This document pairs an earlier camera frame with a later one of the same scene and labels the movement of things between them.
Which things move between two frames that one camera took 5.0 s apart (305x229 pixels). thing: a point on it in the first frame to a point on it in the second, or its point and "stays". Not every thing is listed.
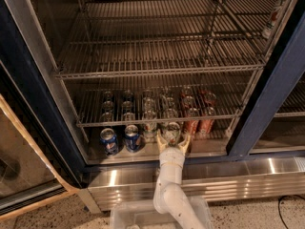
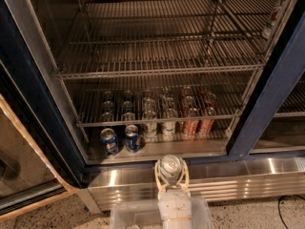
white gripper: x=172 y=156 to x=174 y=204
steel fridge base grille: x=241 y=179 stays
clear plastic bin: x=143 y=215 stays
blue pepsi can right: x=132 y=138 stays
